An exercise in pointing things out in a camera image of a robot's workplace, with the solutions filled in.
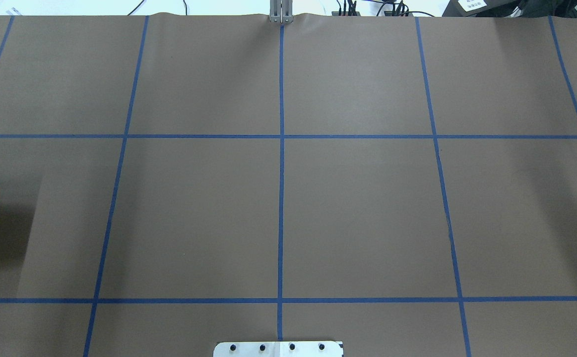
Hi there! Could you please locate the aluminium frame post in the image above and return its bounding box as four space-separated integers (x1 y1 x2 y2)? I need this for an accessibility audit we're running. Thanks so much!
269 0 294 25

